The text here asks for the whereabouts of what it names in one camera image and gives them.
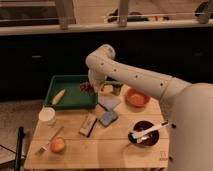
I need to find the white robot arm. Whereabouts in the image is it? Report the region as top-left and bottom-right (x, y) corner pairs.
(86, 44), (213, 171)

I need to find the silver fork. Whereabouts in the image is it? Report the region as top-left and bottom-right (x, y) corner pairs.
(35, 126), (64, 156)

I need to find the blue sponge lower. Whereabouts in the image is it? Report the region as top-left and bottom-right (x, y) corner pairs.
(99, 110), (118, 127)

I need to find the orange bowl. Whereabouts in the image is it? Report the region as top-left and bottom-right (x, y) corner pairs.
(125, 88), (150, 107)

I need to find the orange peach fruit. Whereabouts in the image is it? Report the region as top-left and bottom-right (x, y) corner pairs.
(50, 138), (65, 153)

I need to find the blue sponge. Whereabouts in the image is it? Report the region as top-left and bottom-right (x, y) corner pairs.
(98, 97), (121, 110)
(99, 110), (118, 127)

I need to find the white handled brush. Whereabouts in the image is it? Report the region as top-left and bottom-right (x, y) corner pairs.
(128, 122), (169, 143)

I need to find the black chair frame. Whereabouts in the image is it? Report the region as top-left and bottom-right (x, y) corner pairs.
(2, 127), (25, 171)

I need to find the green plastic tray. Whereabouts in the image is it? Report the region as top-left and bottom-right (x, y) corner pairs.
(44, 75), (97, 110)

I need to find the wooden block eraser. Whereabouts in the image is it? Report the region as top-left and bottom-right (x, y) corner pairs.
(79, 114), (97, 137)

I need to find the green handled metal cup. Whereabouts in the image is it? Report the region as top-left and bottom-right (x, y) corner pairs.
(101, 81), (123, 96)

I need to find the dark purple grape bunch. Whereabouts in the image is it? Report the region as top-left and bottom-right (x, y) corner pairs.
(79, 82), (94, 93)

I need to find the wooden folding table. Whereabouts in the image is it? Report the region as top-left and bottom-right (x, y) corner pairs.
(23, 80), (178, 170)

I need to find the blue sponge upper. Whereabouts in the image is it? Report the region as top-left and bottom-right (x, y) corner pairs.
(98, 97), (121, 110)

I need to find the dark round bowl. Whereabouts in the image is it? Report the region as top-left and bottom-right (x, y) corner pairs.
(128, 120), (159, 147)

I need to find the white plastic cup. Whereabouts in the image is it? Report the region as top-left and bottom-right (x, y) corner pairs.
(39, 107), (56, 125)

